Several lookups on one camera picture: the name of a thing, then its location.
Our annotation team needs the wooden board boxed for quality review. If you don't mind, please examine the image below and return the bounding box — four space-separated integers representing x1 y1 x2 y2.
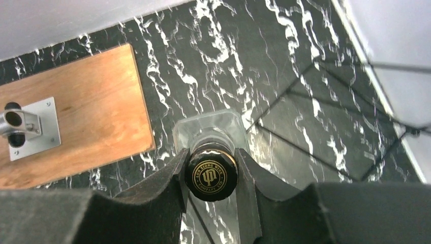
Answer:
1 44 156 189

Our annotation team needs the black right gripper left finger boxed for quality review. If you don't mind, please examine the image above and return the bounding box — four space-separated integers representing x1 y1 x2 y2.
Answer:
1 149 190 243

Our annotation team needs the black wire wine rack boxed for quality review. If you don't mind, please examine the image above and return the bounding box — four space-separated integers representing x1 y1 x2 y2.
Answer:
243 62 430 188

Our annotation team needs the clear square bottle black cap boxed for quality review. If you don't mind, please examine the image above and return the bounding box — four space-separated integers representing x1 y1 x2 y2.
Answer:
173 109 249 243

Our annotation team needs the metal bracket on board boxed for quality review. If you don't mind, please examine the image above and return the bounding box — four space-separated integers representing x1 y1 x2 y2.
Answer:
1 97 61 161

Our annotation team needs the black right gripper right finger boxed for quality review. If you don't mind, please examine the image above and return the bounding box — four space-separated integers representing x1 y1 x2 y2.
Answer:
234 149 430 243

